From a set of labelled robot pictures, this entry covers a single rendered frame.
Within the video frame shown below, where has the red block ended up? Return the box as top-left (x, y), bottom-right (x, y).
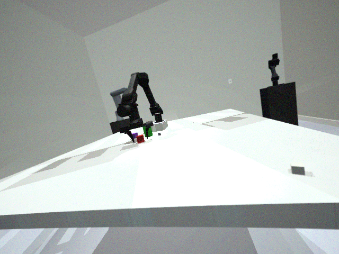
top-left (136, 135), bottom-right (145, 143)

